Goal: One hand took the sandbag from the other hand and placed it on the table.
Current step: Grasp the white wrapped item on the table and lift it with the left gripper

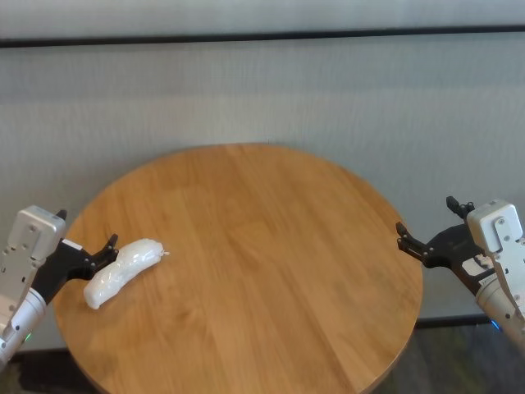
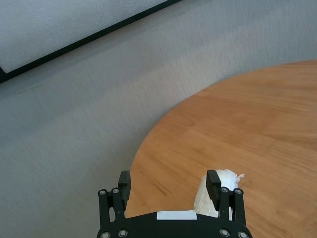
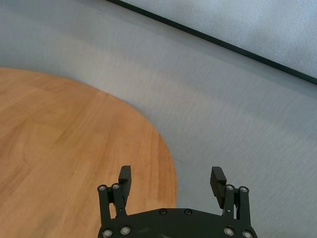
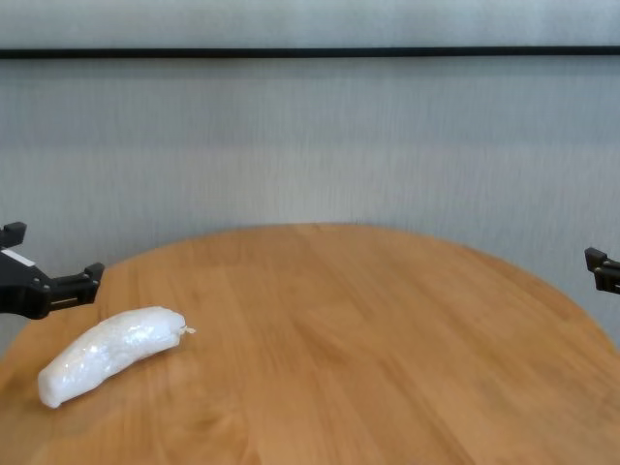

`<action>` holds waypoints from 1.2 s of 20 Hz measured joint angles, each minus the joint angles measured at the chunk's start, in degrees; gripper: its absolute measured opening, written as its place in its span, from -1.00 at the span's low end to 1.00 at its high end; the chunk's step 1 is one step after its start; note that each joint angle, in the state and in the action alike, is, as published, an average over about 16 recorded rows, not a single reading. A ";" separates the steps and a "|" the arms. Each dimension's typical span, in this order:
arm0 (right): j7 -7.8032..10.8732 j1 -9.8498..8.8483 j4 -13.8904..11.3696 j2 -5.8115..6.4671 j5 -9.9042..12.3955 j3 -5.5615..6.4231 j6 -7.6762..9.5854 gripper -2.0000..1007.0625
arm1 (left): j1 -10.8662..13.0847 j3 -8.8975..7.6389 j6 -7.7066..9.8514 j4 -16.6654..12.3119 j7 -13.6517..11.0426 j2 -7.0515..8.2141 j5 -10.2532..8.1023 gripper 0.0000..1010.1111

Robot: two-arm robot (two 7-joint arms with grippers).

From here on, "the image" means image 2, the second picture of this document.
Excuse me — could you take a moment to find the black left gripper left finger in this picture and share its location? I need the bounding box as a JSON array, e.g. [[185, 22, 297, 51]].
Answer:
[[98, 170, 131, 225]]

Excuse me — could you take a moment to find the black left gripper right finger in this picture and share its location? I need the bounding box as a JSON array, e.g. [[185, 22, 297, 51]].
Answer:
[[207, 170, 246, 225]]

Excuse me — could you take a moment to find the white plastic-wrapped sandbag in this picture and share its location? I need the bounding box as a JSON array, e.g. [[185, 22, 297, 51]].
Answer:
[[194, 168, 246, 220]]

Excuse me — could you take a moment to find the black wall rail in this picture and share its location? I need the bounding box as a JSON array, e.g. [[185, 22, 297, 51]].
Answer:
[[0, 0, 185, 84]]

